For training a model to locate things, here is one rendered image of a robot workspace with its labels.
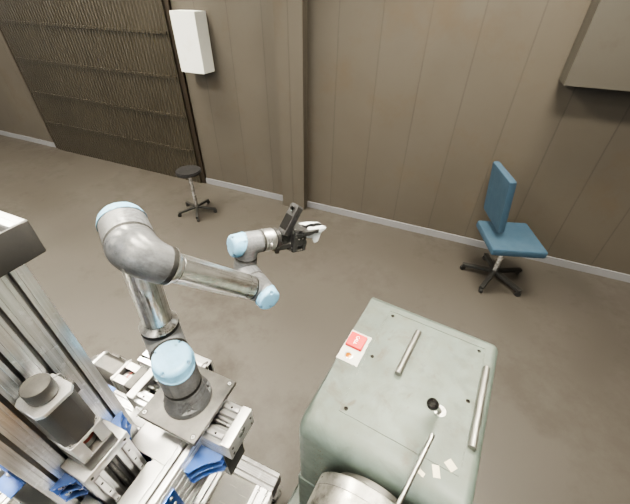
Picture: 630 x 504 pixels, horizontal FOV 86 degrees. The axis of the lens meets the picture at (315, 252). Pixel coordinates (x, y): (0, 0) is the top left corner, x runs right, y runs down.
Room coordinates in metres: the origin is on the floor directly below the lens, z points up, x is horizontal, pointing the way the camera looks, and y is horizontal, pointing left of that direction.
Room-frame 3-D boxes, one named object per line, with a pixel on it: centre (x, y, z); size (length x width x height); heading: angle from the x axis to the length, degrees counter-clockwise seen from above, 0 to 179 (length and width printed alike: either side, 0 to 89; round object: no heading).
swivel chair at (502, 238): (2.47, -1.73, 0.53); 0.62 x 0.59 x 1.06; 65
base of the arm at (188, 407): (0.57, 0.41, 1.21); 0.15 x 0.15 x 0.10
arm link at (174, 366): (0.58, 0.42, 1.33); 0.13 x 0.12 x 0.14; 35
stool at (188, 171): (3.62, 1.47, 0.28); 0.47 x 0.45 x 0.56; 70
